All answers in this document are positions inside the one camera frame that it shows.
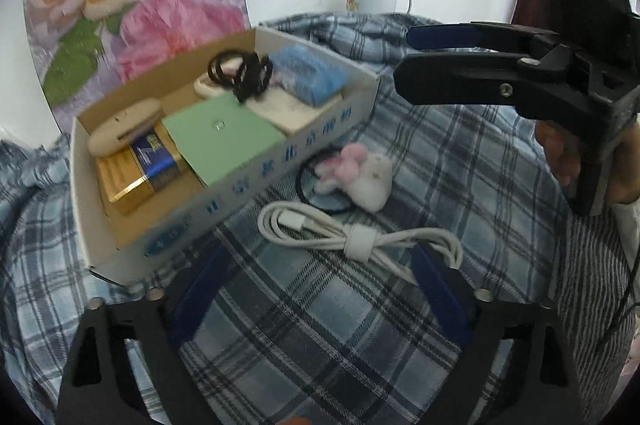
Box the thick black hair tie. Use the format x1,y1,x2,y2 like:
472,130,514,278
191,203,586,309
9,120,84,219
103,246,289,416
234,54,275,104

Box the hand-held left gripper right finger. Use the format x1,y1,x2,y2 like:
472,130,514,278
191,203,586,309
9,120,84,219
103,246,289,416
410,242,586,425

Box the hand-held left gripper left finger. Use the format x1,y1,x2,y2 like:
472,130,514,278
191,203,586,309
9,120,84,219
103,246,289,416
55,240,236,425

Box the dark striped cloth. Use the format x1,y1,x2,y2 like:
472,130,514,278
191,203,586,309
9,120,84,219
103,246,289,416
554,185,637,408

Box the thin black hair tie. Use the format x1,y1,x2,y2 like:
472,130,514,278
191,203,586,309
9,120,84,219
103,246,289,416
207,50,257,84

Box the beige phone case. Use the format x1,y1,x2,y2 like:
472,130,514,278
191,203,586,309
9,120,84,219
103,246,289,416
194,57,346,136

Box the white charging cable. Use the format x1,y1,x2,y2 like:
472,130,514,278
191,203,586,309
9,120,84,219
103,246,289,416
257,201,463,284

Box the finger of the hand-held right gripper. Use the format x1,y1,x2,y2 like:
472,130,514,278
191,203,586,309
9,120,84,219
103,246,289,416
406,22,561,54
392,45,592,118

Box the round beige perforated case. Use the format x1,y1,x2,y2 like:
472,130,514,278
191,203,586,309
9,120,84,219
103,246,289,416
87,100,163,156

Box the gold and blue pack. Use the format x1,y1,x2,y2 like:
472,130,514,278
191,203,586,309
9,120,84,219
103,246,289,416
96,125,195,217

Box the white cardboard box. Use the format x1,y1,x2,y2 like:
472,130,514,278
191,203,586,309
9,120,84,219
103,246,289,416
70,26,381,286

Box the person's right hand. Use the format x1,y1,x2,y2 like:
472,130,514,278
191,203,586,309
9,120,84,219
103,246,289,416
534,115,640,206

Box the green card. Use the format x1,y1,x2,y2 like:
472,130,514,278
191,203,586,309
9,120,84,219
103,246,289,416
162,95,287,186

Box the pink white plush hair tie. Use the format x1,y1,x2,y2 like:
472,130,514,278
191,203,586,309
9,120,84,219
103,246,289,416
297,143,393,214

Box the light blue tissue packet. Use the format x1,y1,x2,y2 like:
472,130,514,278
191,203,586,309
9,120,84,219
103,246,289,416
270,45,349,106

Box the floral poster board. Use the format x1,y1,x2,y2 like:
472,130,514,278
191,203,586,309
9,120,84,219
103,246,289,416
22,0,251,133

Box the blue plaid cloth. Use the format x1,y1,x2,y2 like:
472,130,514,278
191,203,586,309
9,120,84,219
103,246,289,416
0,12,617,425

